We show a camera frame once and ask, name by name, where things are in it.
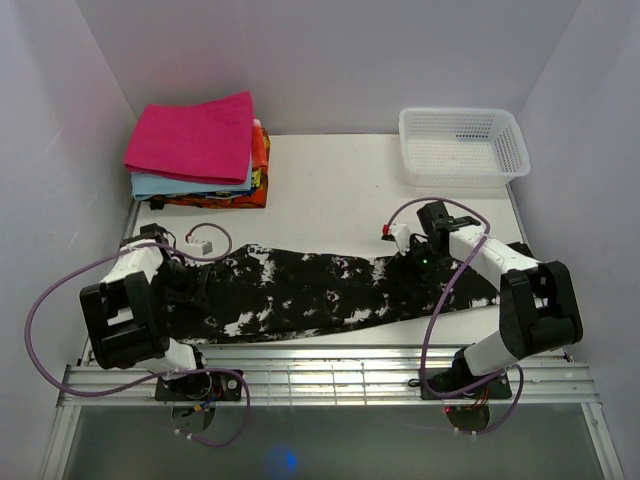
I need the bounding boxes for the folded orange patterned cloth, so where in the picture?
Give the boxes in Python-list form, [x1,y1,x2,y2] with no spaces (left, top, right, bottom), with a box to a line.
[147,118,271,210]

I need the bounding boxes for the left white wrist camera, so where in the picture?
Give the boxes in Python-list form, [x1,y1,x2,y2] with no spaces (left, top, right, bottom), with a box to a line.
[183,236,213,257]

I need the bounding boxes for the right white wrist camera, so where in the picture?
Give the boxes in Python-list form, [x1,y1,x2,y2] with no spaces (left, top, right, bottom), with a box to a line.
[381,223,411,255]

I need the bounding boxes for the folded light blue cloth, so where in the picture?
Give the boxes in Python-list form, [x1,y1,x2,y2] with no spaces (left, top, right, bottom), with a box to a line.
[131,166,252,200]

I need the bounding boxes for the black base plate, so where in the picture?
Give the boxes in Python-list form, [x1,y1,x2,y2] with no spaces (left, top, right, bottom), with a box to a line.
[154,370,243,403]
[416,368,512,401]

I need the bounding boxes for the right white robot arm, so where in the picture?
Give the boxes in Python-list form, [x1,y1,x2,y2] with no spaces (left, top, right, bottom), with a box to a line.
[383,197,584,399]

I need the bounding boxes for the folded pink cloth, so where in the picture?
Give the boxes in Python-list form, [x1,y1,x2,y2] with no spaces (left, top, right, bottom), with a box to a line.
[123,91,254,185]

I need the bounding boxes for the white plastic basket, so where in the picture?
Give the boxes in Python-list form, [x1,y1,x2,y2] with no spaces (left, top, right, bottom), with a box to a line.
[398,107,531,188]

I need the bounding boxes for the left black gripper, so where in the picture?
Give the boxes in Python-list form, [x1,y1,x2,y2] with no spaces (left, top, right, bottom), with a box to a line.
[152,260,212,313]

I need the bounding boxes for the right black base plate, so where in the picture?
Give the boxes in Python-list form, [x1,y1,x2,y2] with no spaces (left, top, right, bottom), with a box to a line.
[416,368,512,401]

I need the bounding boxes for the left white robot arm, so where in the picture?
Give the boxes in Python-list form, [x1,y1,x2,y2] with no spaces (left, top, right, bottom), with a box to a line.
[79,224,213,400]

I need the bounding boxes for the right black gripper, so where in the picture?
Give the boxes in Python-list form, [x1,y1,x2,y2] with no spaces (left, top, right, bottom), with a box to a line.
[383,236,448,303]

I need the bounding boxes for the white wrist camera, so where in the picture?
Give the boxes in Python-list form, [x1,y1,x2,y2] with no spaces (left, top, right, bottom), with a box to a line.
[381,223,411,255]
[183,236,213,257]

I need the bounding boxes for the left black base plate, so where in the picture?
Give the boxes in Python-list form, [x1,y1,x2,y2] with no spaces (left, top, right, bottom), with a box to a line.
[154,370,243,403]

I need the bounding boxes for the black white patterned trousers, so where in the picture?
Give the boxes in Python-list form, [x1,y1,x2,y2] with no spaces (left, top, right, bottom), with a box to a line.
[164,240,539,345]

